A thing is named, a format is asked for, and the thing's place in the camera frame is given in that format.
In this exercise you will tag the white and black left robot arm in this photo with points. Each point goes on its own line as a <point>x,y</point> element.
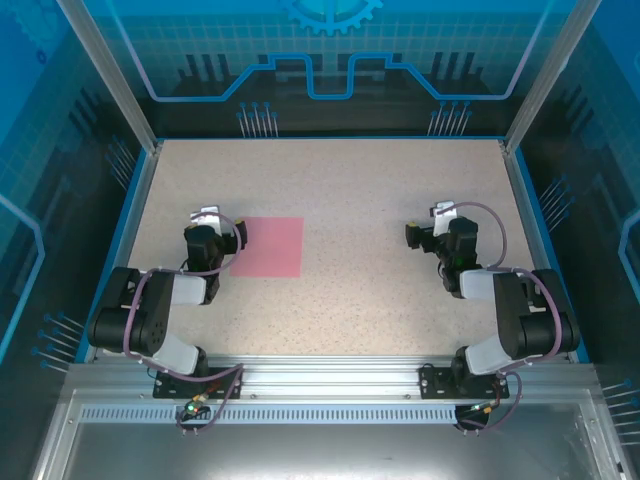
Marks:
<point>150,310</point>

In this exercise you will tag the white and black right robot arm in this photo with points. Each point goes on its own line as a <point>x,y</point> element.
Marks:
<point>515,320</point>

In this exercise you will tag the shiny metal sheet cover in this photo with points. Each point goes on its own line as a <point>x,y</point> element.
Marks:
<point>320,450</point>

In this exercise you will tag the blue printed side panel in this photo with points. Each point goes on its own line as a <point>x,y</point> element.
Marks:
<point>40,200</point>
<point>600,200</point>

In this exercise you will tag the blue printed back panel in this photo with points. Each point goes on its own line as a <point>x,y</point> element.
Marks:
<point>320,50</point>

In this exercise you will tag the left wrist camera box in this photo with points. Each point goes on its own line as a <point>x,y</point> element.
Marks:
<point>207,216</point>

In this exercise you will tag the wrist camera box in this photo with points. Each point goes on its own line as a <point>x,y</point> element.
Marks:
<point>207,216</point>
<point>442,217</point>

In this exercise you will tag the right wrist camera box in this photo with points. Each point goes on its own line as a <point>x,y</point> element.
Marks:
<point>442,217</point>

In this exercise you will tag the aluminium table side rail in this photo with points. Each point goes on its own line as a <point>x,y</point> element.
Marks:
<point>524,215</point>
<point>136,215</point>

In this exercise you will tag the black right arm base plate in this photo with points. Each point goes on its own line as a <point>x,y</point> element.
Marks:
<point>435,382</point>

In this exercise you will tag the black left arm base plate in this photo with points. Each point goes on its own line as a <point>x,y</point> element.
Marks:
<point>167,387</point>

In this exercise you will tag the aluminium mounting rail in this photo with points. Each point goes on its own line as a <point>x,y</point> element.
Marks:
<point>325,375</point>

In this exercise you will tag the aluminium frame post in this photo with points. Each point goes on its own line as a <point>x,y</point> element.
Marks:
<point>115,75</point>
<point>550,75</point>

